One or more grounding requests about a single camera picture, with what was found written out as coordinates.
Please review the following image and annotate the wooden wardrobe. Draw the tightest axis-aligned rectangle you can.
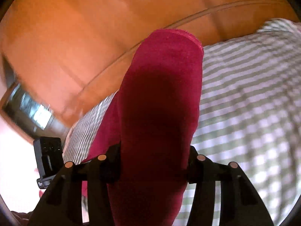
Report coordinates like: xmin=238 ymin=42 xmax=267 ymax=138
xmin=1 ymin=0 xmax=298 ymax=125

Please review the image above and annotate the maroon red garment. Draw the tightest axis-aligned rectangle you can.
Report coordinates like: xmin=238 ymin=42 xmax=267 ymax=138
xmin=87 ymin=29 xmax=204 ymax=225

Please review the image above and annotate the green white checkered bedsheet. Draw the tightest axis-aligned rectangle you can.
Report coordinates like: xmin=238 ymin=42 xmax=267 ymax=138
xmin=63 ymin=18 xmax=301 ymax=226

